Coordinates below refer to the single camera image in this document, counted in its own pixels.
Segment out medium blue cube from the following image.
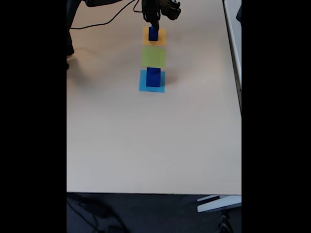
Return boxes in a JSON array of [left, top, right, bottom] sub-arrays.
[[148, 26, 158, 41]]

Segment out large blue cube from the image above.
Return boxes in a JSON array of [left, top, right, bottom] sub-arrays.
[[146, 67, 162, 87]]

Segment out orange paper square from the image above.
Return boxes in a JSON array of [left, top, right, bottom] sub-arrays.
[[142, 27, 167, 47]]

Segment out green paper square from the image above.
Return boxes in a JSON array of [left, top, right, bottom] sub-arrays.
[[140, 46, 167, 68]]

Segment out light blue paper square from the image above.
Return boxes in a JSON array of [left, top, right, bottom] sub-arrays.
[[138, 69, 165, 94]]

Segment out white neighbouring desk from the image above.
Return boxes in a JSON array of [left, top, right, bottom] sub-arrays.
[[222, 0, 242, 117]]

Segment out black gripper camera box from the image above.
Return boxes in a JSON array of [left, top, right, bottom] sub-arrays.
[[159, 0, 182, 21]]

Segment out black floor cables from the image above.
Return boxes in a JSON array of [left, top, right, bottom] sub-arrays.
[[67, 195, 127, 233]]

